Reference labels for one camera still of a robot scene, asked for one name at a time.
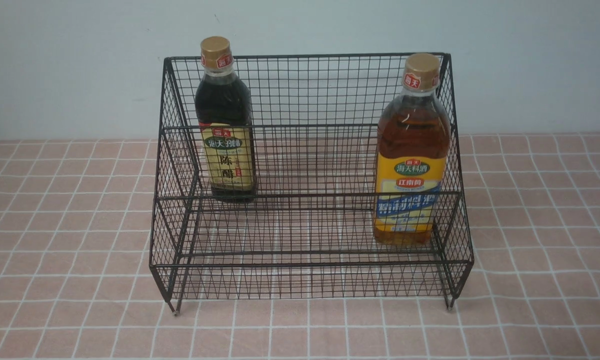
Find dark vinegar bottle gold cap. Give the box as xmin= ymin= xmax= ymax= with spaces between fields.
xmin=194 ymin=36 xmax=258 ymax=203

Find black wire mesh shelf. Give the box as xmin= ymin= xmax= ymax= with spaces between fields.
xmin=148 ymin=52 xmax=475 ymax=315

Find amber cooking wine bottle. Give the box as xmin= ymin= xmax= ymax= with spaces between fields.
xmin=373 ymin=53 xmax=451 ymax=247

